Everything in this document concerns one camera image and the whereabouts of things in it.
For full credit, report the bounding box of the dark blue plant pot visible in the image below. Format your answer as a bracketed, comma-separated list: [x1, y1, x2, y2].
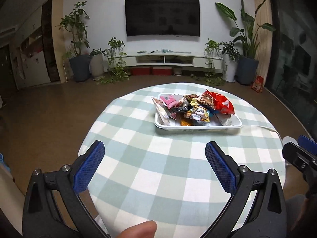
[236, 56, 259, 85]

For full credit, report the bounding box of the white plastic tray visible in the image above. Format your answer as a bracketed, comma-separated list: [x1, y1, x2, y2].
[154, 93, 242, 131]

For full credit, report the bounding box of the red gift box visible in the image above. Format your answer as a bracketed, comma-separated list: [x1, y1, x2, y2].
[251, 76, 264, 93]

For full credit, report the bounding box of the person's left hand thumb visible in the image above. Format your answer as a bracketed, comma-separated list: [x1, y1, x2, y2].
[117, 220, 158, 238]

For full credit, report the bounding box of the pink cartoon candy packet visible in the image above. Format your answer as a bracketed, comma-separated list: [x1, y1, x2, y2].
[159, 93, 184, 109]

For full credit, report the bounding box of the left dark blue pot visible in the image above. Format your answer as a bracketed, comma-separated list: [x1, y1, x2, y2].
[69, 54, 90, 82]

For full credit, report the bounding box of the white TV console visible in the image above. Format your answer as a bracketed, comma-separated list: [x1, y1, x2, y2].
[112, 52, 225, 73]

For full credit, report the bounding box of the white plant pot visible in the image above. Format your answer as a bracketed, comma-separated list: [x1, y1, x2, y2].
[222, 61, 238, 83]

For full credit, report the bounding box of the pale pink stick packet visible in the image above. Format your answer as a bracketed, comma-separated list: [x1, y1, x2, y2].
[151, 97, 177, 126]

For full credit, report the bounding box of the brown checkered snack packet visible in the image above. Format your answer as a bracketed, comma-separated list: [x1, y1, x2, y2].
[197, 95, 215, 110]

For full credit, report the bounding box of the grey plant pot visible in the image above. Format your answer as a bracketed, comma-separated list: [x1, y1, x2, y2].
[90, 54, 104, 79]

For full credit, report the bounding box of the checkered tablecloth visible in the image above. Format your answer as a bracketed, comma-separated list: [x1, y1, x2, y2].
[79, 83, 286, 237]

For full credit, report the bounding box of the wall mounted television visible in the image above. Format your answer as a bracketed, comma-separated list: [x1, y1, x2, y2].
[125, 0, 201, 36]

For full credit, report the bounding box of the panda cartoon snack packet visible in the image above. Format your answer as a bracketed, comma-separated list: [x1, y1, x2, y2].
[184, 105, 210, 123]

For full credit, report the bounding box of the large red snack bag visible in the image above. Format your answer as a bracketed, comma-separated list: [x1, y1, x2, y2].
[202, 90, 235, 114]

